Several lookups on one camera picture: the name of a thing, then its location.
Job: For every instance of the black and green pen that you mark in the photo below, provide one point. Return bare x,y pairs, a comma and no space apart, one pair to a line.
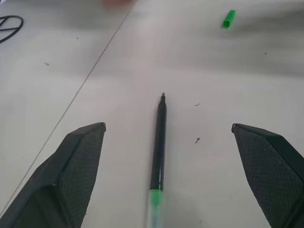
158,154

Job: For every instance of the green pen cap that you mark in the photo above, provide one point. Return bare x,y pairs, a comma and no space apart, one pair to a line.
229,19

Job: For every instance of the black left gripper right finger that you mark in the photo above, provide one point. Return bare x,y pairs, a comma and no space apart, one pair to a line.
273,171

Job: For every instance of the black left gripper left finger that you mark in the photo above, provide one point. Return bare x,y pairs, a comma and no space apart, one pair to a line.
64,175

